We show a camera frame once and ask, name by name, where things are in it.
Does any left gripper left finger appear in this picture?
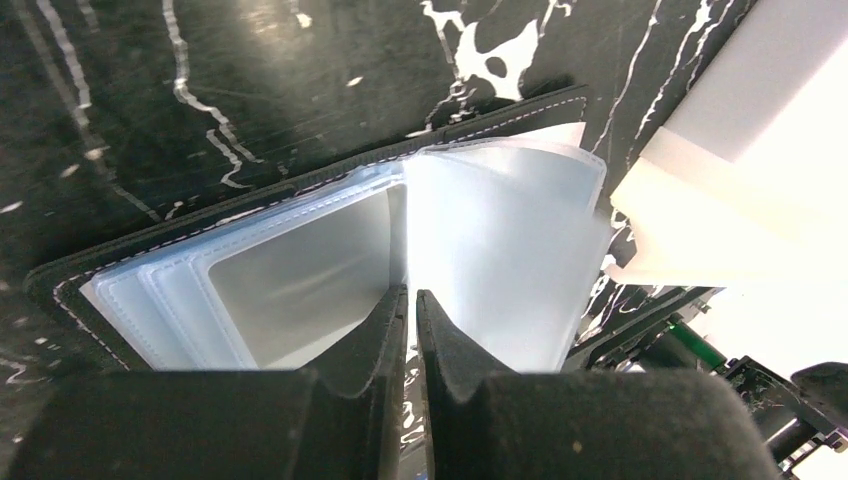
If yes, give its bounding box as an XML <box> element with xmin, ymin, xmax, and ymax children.
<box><xmin>7</xmin><ymin>286</ymin><xmax>408</xmax><ymax>479</ymax></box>

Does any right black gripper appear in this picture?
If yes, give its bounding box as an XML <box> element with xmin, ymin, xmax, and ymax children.
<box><xmin>563</xmin><ymin>285</ymin><xmax>847</xmax><ymax>474</ymax></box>

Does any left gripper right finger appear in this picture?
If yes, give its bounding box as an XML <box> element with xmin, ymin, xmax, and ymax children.
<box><xmin>416</xmin><ymin>290</ymin><xmax>779</xmax><ymax>479</ymax></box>

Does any grey bin left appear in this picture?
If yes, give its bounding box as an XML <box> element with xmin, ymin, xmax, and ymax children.
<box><xmin>607</xmin><ymin>1</ymin><xmax>847</xmax><ymax>287</ymax></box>

